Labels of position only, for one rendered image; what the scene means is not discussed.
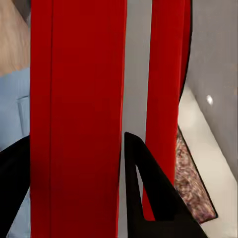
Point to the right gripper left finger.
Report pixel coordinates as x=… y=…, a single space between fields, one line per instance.
x=14 y=181

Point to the radio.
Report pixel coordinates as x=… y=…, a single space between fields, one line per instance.
x=99 y=69

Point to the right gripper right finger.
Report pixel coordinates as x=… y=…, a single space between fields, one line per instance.
x=173 y=219

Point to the sofa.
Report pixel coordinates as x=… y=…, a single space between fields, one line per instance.
x=15 y=125

